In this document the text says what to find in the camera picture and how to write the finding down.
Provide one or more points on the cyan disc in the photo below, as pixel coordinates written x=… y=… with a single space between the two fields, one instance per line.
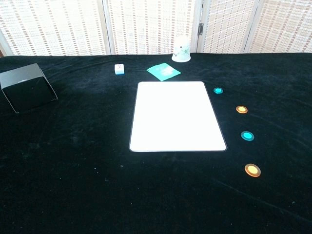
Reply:
x=247 y=135
x=218 y=90

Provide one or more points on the orange disc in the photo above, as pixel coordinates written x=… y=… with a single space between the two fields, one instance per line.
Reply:
x=241 y=109
x=252 y=170

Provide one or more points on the white rectangular board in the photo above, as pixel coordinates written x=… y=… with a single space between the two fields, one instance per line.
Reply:
x=175 y=117

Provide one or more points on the green foil packet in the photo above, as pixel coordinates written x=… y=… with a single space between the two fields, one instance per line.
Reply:
x=163 y=71

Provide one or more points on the white mahjong tile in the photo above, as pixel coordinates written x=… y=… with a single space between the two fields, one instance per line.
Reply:
x=119 y=69

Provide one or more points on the white upturned paper cup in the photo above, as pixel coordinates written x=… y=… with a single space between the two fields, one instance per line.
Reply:
x=181 y=51

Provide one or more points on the black velvet tablecloth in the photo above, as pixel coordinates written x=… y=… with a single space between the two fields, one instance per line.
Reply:
x=73 y=170

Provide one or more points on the metal screen hinge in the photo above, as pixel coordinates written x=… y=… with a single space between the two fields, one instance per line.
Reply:
x=200 y=28

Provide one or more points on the black glossy box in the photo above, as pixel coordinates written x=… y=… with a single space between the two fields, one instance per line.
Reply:
x=24 y=90

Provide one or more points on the woven bamboo folding screen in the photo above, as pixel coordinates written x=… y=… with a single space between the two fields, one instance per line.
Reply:
x=48 y=24

